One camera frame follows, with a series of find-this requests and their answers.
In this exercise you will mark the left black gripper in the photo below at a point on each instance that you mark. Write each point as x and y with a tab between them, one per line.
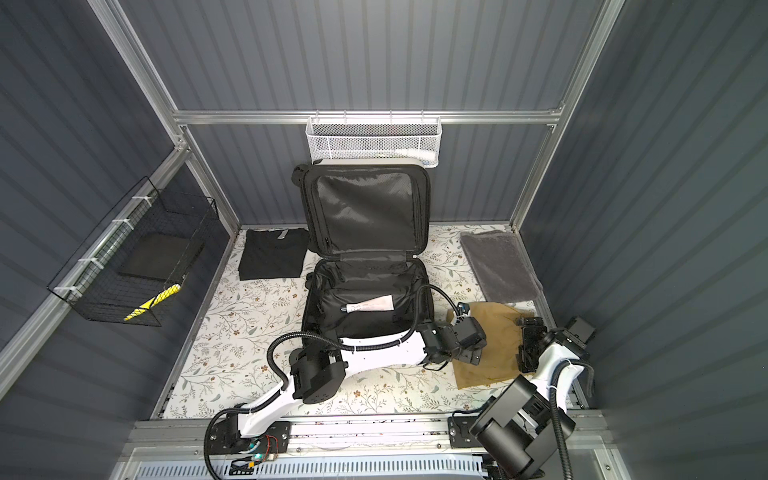
474	355

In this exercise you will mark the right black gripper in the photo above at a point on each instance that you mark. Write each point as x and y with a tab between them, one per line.
532	334

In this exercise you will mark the tan shorts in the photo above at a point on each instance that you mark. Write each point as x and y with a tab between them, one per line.
498	361

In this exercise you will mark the white toothpaste tube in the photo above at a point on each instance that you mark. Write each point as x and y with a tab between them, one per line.
379	304

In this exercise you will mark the black carry-on suitcase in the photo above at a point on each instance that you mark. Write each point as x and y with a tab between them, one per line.
368	224

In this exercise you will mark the black t-shirt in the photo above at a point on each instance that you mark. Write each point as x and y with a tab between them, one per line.
273	254

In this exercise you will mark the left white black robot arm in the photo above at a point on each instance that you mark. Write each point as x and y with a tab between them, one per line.
311	367

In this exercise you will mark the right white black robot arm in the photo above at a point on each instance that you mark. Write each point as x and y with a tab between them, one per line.
528	423

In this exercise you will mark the grey folded towel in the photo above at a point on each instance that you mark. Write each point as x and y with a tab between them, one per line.
497	263

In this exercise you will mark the white tube in basket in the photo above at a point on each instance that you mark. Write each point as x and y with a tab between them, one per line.
427	158

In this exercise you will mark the yellow black striped item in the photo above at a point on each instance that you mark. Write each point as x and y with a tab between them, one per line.
152	302

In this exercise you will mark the white perforated vent panel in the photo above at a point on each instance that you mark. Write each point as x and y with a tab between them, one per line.
357	467

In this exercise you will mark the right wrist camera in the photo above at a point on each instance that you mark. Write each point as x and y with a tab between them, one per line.
580	329

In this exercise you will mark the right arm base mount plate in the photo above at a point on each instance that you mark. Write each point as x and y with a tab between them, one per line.
462	434

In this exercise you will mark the white wire mesh basket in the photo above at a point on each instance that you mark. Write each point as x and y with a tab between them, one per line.
362	139

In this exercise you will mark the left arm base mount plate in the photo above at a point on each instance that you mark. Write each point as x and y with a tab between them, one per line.
226	439

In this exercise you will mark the aluminium front rail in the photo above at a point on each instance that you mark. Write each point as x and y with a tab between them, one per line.
310	436

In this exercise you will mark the black wire mesh basket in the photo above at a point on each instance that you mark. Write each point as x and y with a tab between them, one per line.
151	246

